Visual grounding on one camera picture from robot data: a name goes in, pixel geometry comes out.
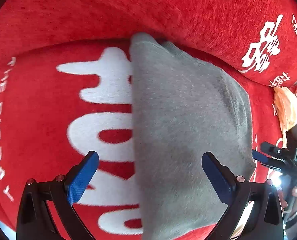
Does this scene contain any grey knit sweater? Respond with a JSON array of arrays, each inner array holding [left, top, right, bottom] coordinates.
[[130, 33, 255, 239]]

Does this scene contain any person's right hand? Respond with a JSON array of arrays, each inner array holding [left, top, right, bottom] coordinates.
[[277, 186, 297, 215]]

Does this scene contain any orange cloth item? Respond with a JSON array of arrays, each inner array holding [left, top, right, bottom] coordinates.
[[274, 87, 297, 148]]

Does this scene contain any red wedding bed blanket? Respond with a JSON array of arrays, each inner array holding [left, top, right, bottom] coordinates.
[[0, 0, 297, 239]]

